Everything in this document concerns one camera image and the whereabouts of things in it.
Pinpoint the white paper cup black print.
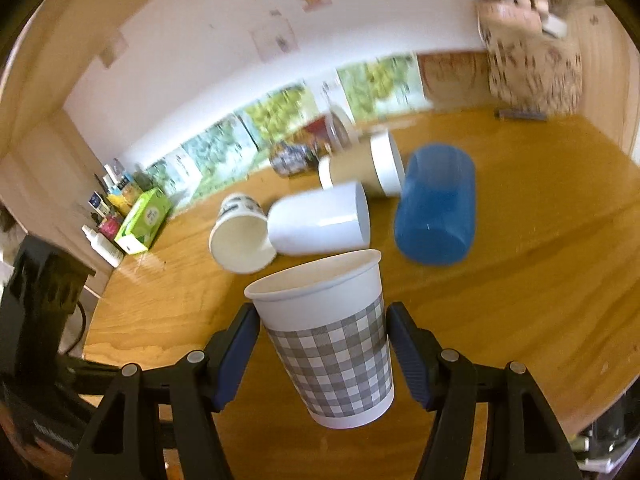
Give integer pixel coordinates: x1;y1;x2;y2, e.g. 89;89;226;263
208;193;277;274

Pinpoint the plain white plastic cup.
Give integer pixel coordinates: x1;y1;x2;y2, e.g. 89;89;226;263
268;181;371;256

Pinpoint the pink jar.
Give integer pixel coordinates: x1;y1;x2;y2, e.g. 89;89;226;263
98;214;122;242

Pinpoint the blue plastic cup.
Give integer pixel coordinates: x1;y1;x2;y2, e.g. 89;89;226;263
394;143;476;266

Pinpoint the yellow tube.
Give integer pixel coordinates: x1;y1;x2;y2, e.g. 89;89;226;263
107;192;132;218

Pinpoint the grey checkered paper cup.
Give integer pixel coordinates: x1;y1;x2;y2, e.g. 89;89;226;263
244;249;395;429

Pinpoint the brown sleeved paper cup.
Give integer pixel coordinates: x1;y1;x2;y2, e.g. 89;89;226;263
318;130;405;197

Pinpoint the blue cap cosmetic bottle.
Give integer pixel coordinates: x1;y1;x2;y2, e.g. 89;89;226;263
88;192;112;218

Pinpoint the patterned fabric bag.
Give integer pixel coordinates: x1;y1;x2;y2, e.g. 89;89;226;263
475;0;582;116

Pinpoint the colourful printed can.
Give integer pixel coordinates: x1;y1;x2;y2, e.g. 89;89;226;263
269;106;357;178

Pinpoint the green tissue box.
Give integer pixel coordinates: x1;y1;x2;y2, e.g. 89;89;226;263
115;188;172;255

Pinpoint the white squeeze bottle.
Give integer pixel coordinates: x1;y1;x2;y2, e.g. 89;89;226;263
81;226;124;269

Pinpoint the black pen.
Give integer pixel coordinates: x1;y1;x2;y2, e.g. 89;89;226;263
495;108;548;122

